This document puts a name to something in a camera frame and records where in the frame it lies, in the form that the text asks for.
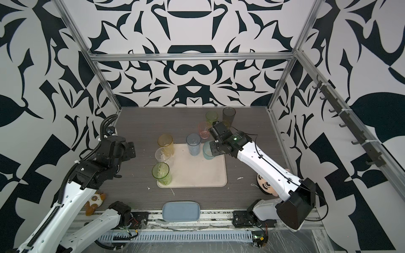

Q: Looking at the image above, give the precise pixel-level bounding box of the black wall hook rack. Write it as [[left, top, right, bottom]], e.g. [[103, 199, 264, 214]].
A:
[[314, 81, 387, 168]]

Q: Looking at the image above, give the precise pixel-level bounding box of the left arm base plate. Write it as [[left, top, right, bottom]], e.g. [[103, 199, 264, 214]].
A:
[[123, 211, 149, 229]]

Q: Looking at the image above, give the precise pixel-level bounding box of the teal frosted plastic cup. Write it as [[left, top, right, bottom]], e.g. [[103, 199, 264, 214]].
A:
[[203, 141, 215, 160]]

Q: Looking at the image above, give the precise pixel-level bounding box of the pink plastic cup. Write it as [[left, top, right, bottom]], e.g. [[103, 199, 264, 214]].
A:
[[198, 121, 212, 140]]

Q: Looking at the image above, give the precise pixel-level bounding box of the beige plastic tray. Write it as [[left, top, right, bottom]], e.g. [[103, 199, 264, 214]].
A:
[[157, 144, 227, 188]]

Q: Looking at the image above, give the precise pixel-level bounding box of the left black corrugated cable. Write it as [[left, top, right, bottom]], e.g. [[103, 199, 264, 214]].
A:
[[15, 113, 119, 253]]

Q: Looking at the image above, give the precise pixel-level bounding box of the tall green plastic cup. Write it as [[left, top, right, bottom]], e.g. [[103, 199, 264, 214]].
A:
[[152, 162, 172, 186]]

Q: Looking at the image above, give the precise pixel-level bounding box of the blue grey oval dish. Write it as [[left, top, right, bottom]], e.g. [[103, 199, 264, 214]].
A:
[[162, 201, 200, 222]]

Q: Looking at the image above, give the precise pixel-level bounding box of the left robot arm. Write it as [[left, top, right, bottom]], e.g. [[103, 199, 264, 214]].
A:
[[11, 136, 136, 253]]

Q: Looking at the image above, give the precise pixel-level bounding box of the blue clear plastic cup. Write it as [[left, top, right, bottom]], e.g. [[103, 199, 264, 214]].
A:
[[186, 133, 201, 156]]

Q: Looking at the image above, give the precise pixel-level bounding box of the cartoon face plush toy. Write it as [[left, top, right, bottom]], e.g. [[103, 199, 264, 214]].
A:
[[257, 175, 278, 197]]

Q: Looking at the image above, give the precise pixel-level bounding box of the grey smoked plastic cup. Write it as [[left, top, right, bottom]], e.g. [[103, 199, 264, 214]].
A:
[[222, 106, 236, 129]]

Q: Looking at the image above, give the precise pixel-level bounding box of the white slotted cable duct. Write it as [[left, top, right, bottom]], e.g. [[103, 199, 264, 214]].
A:
[[98, 230, 255, 244]]

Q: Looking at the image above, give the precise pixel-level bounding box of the white brown plush toy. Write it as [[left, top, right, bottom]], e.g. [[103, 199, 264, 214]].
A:
[[84, 191, 107, 216]]

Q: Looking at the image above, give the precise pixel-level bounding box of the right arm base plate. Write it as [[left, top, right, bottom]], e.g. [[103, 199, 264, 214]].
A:
[[232, 210, 277, 229]]

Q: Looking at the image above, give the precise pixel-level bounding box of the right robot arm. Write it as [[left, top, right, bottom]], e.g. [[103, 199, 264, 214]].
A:
[[209, 121, 316, 231]]

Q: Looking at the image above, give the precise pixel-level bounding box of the small green plastic cup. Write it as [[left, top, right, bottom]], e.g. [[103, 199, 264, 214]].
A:
[[205, 111, 218, 126]]

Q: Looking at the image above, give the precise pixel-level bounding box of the amber plastic cup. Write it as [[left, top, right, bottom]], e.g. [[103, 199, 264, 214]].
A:
[[157, 133, 175, 156]]

